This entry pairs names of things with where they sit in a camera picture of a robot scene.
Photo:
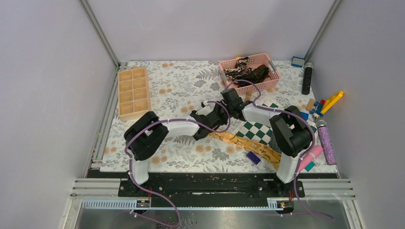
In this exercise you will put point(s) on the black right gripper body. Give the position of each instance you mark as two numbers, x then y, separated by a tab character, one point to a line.
230	108

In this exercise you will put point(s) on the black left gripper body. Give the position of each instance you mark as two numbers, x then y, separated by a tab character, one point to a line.
204	136

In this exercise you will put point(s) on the yellow patterned tie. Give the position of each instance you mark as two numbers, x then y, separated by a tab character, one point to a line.
264	151

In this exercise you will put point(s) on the wooden compartment tray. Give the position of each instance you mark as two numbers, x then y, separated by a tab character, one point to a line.
133	94

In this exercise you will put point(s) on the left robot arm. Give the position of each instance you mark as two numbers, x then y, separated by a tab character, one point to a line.
147	134

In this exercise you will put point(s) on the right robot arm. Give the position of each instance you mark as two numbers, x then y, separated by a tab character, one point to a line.
292	133

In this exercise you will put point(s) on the curved wooden block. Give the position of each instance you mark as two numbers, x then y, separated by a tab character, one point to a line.
248	96

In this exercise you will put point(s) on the floral table cloth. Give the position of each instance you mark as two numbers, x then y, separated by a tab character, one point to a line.
178	87

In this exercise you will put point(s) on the black floral tie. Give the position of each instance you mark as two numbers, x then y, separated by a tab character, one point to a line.
242	72

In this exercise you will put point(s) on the green white chessboard mat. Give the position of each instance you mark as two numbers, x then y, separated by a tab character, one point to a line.
261	133

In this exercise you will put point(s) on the pink plastic basket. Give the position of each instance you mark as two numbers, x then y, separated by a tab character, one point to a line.
244	86

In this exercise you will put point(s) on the purple lego brick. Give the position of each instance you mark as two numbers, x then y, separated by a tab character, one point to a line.
253	157

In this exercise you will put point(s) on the blue white lego brick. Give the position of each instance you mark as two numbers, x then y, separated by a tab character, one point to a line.
297	61

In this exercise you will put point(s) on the colourful lego brick pile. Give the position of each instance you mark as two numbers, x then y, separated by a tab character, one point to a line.
314	109

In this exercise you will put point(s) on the purple glitter tube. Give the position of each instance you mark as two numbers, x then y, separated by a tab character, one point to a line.
325	141

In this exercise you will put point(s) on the yellow triangle toy block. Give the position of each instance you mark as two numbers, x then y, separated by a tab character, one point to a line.
329	103

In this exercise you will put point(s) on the pink marker pen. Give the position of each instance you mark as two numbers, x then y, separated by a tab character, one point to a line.
310	156

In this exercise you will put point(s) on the teal small block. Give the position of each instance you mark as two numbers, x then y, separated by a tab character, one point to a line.
309	166

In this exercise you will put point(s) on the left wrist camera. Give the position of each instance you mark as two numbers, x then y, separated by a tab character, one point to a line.
206	108

